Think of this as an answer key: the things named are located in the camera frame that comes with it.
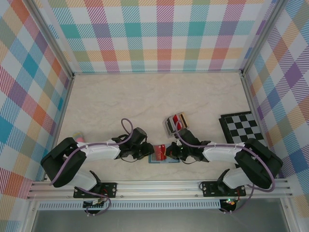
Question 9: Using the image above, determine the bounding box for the aluminium floor rail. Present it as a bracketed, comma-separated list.
[42, 74, 75, 182]
[240, 72, 289, 179]
[72, 69, 243, 76]

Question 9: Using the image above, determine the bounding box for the grey metal panel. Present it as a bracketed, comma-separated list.
[31, 209, 290, 232]

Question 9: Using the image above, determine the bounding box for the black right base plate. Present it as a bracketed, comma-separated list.
[200, 180, 247, 198]

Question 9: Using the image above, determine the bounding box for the white slotted cable duct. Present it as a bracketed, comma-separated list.
[38, 202, 222, 211]

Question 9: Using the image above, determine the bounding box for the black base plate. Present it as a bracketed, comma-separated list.
[200, 180, 247, 198]
[73, 182, 118, 199]

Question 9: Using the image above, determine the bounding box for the orange credit card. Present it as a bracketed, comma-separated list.
[180, 112, 189, 129]

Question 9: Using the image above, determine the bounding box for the silver box of coloured blocks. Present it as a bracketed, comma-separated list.
[164, 111, 189, 139]

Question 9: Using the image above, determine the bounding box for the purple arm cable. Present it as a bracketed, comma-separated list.
[175, 120, 276, 215]
[48, 117, 135, 216]

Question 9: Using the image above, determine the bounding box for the black grey checkerboard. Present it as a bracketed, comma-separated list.
[218, 110, 267, 170]

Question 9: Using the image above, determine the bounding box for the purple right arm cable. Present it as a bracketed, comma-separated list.
[175, 120, 276, 215]

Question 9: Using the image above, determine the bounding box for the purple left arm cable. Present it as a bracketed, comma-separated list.
[48, 117, 135, 216]

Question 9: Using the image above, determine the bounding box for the left controller circuit board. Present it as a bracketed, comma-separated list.
[83, 198, 108, 210]

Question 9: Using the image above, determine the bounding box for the controller circuit board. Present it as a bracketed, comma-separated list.
[218, 198, 239, 213]
[83, 198, 108, 210]

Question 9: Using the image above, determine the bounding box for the aluminium mounting rail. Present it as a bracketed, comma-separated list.
[26, 180, 294, 201]

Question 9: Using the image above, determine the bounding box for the right controller circuit board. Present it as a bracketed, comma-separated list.
[218, 198, 239, 213]

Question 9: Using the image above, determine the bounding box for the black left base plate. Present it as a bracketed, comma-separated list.
[73, 182, 118, 199]

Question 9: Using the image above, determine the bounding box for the teal tray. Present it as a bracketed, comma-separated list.
[148, 145, 181, 165]

